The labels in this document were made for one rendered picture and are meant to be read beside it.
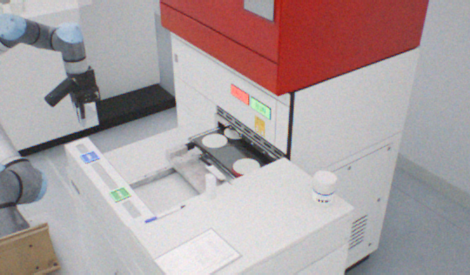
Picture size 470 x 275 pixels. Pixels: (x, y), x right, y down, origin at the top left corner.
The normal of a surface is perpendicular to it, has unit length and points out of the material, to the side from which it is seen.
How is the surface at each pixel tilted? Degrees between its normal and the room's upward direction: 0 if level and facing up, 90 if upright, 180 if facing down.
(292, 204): 0
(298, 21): 90
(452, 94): 90
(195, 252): 0
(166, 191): 0
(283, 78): 90
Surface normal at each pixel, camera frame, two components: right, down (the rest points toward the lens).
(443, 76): -0.81, 0.32
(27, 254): 0.51, 0.48
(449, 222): 0.00, -0.84
